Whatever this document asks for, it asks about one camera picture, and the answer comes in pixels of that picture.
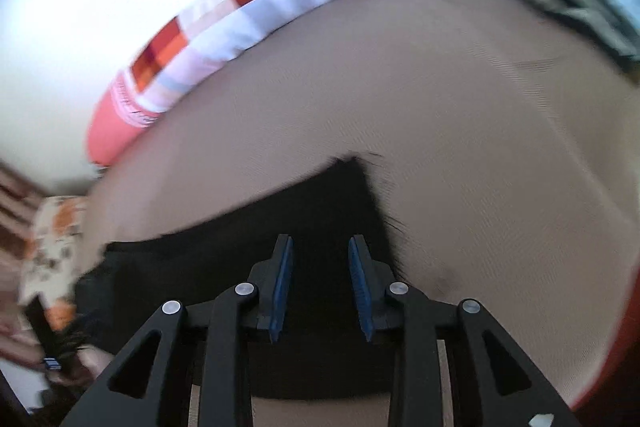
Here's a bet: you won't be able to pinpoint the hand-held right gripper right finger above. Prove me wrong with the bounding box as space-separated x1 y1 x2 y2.
347 234 583 427

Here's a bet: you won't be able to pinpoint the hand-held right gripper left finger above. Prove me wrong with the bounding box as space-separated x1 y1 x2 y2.
60 234 295 427

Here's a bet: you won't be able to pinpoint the black pants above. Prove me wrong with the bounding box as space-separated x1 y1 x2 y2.
65 154 408 400

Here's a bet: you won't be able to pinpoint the beige bed mattress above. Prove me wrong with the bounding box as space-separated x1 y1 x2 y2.
90 0 633 427

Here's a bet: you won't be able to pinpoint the floral orange rose pillow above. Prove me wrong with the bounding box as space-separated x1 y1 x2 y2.
17 196 108 333

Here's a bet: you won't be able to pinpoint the long pink checked pillow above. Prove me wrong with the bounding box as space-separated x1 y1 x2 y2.
85 0 401 168

